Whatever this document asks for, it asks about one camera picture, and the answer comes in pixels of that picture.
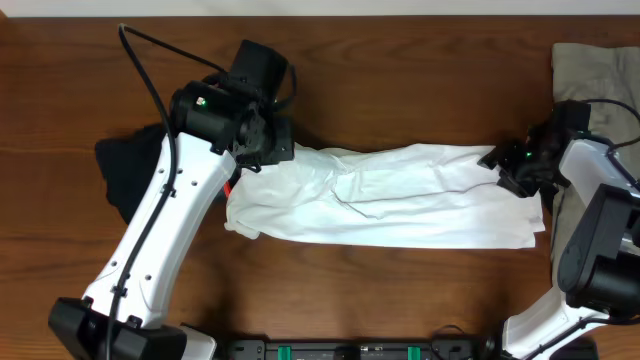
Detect white t-shirt with print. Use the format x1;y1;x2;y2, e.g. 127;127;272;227
225;144;545;249

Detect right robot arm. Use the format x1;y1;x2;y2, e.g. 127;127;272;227
474;130;639;359

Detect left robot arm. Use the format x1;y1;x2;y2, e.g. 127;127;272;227
48;76;293;359

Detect beige folded trousers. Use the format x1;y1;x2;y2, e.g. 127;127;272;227
551;43;639;263

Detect black shorts red grey waistband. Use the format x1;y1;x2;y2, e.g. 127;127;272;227
94;123;234;225

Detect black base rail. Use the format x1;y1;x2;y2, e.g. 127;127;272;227
213;325;501;360

